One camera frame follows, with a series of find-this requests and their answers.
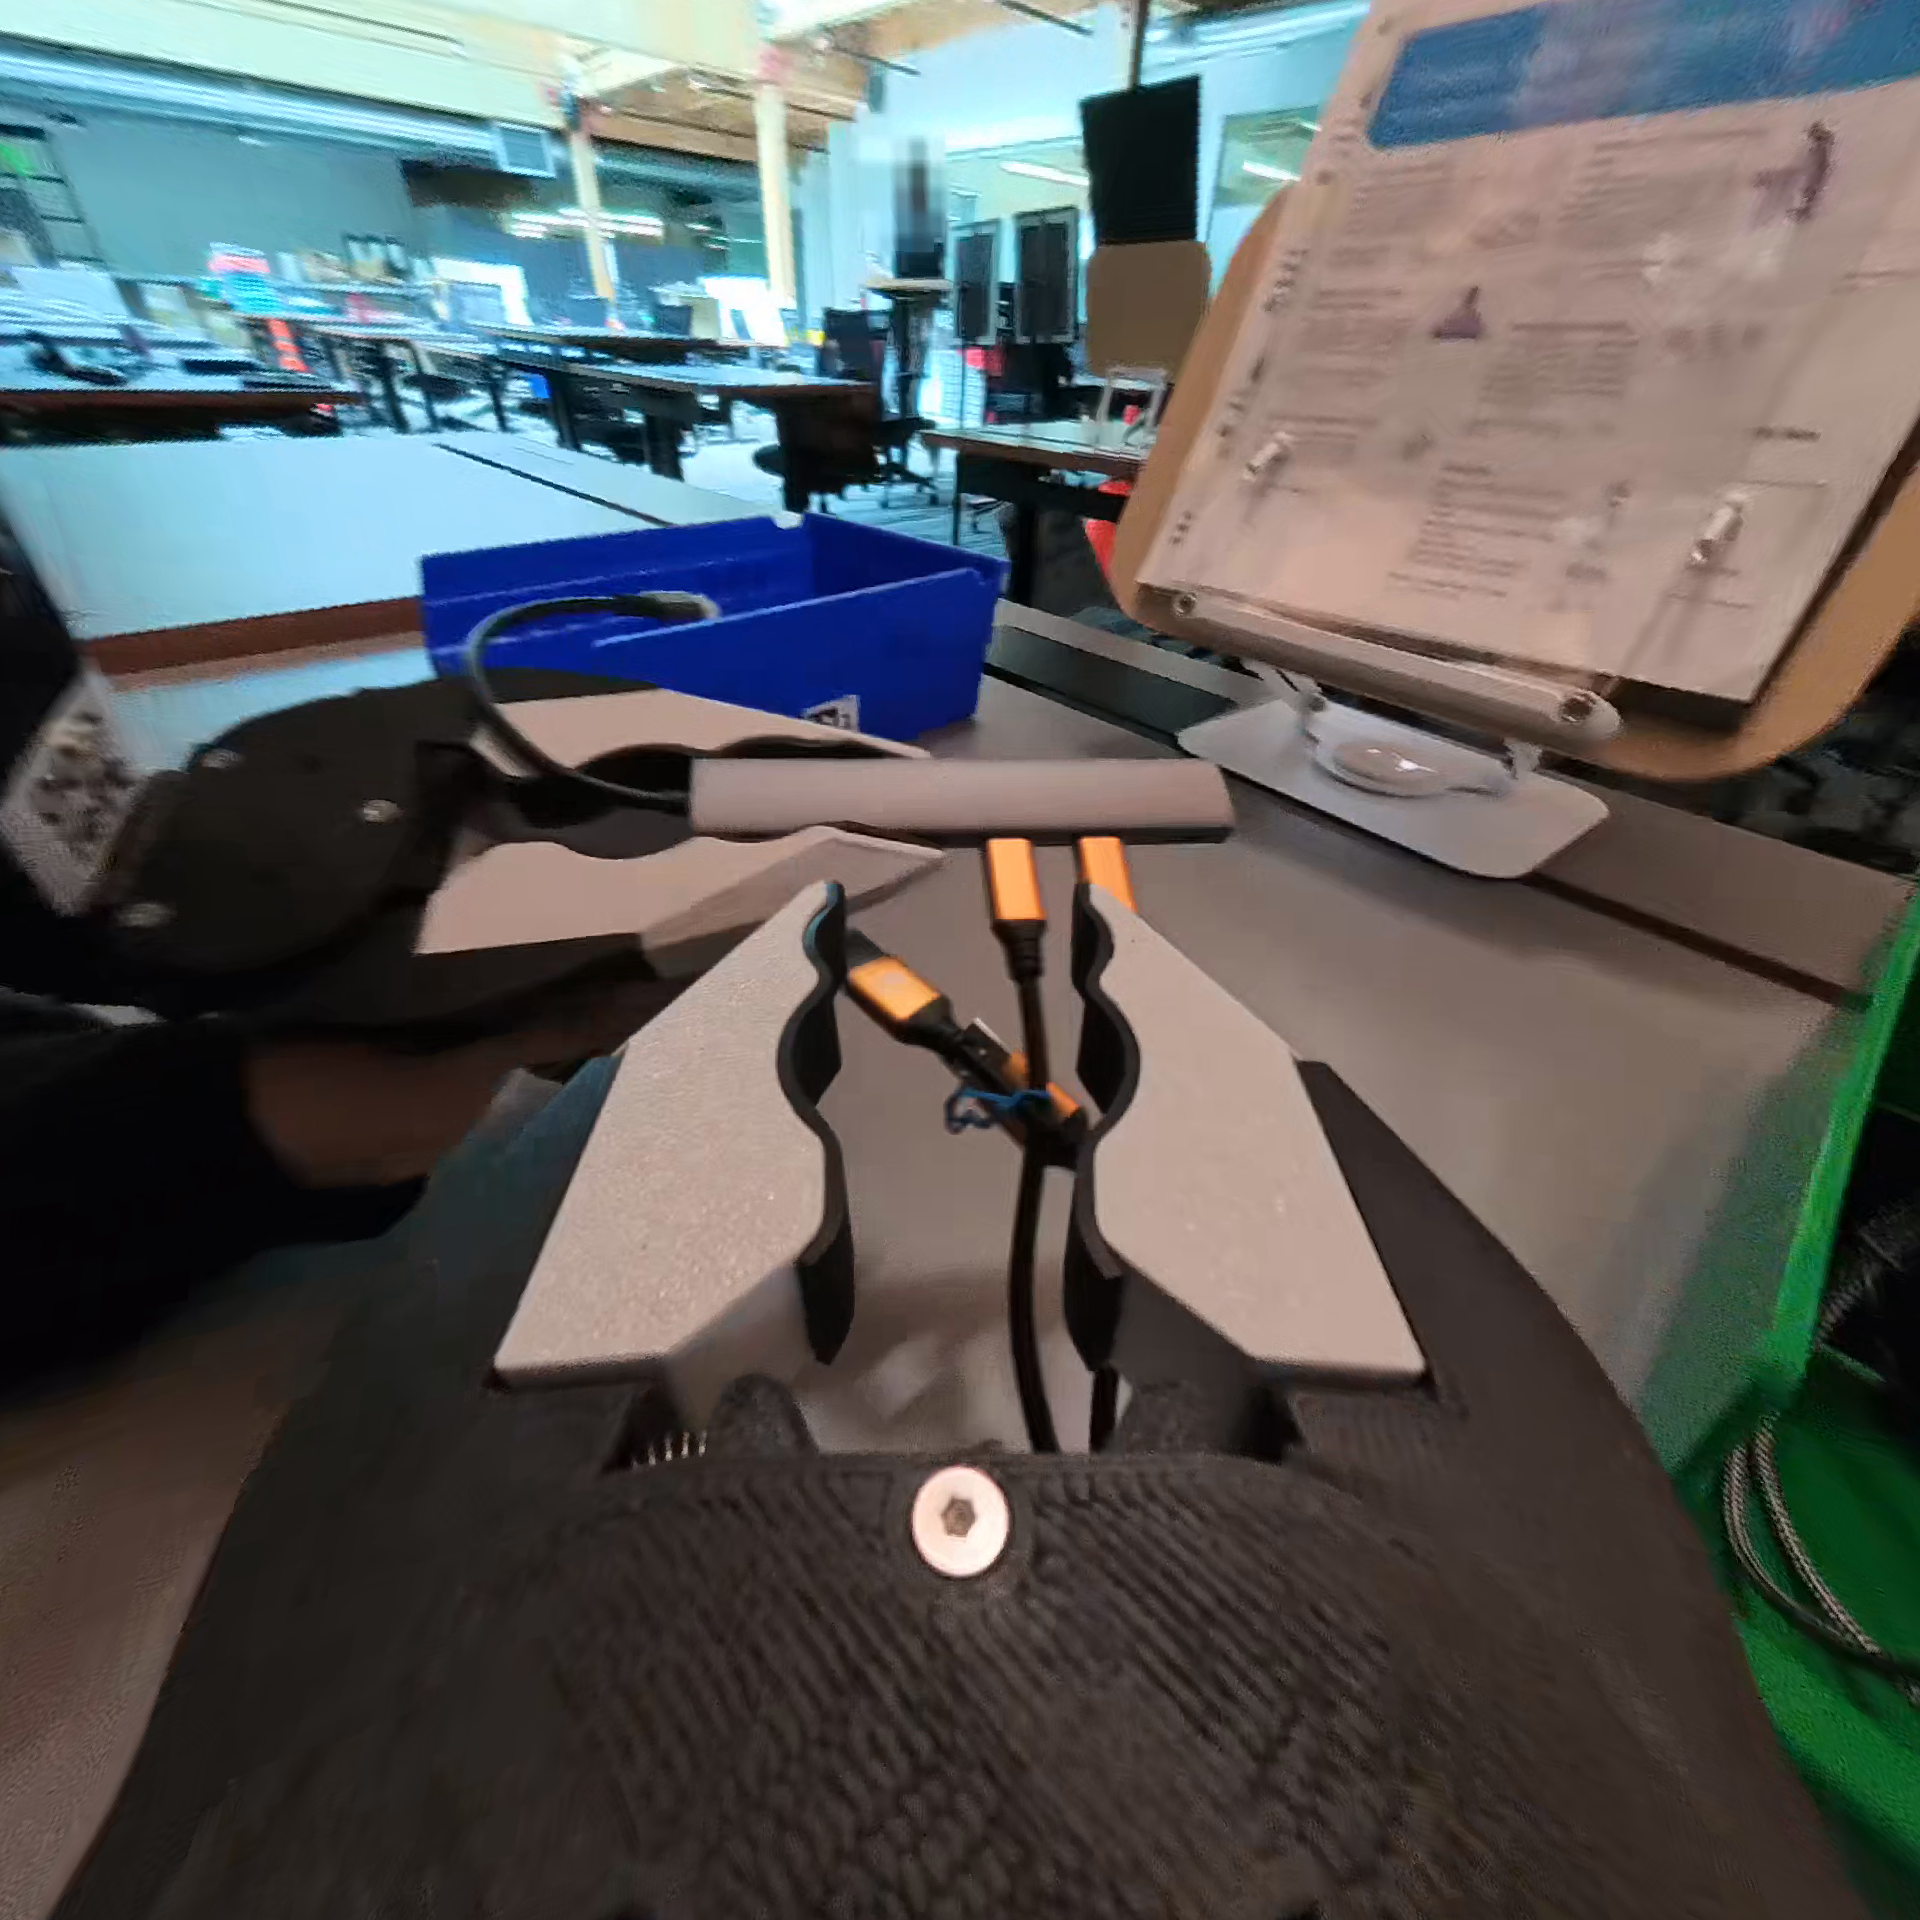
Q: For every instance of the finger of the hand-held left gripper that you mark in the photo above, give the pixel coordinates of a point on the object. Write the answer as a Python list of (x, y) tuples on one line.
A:
[(661, 728), (675, 902)]

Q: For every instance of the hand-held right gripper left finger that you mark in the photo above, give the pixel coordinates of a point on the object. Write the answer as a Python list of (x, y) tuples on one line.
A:
[(675, 1200)]

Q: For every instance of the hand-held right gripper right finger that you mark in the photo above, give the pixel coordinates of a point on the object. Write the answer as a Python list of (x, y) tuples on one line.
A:
[(1244, 1200)]

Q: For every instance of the blue plastic bin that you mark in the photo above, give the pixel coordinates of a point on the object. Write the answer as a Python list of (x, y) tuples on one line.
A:
[(840, 643)]

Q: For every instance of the dark grey slim USB hub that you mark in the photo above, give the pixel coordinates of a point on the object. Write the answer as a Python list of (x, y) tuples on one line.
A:
[(961, 799)]

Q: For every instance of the green plastic bin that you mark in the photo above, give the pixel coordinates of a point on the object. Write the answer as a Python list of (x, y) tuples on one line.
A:
[(1801, 1320)]

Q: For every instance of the person's left forearm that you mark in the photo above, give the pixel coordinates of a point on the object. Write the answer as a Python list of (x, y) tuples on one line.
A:
[(121, 1200)]

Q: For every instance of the grey desk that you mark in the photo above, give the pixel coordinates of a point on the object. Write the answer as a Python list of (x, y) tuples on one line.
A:
[(1501, 1049)]

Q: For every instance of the person's left hand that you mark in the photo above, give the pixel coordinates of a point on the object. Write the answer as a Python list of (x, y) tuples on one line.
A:
[(375, 1110)]

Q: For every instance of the neighbouring grey table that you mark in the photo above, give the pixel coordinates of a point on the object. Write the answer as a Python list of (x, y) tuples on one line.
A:
[(300, 510)]

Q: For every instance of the cardboard panel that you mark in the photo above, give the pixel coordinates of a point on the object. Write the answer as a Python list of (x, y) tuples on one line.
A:
[(1145, 308)]

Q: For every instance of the wooden document stand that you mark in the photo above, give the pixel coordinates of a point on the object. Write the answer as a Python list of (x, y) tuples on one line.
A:
[(1724, 735)]

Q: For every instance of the black monitor panel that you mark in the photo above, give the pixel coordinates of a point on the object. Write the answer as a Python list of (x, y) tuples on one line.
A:
[(1140, 158)]

